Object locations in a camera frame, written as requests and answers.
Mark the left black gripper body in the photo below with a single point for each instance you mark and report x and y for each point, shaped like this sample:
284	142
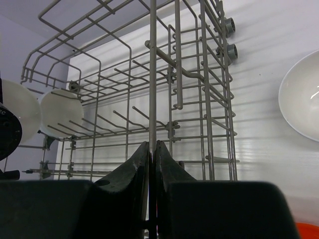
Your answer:
10	132

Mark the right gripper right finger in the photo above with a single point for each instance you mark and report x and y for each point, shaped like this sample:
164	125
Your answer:
193	209

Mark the orange bowl left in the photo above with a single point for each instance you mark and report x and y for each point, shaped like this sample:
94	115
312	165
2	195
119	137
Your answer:
308	231

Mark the grey wire dish rack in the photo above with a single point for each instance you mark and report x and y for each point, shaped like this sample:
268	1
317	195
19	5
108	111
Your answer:
143	70

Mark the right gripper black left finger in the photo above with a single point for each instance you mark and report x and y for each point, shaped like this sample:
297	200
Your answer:
113	207

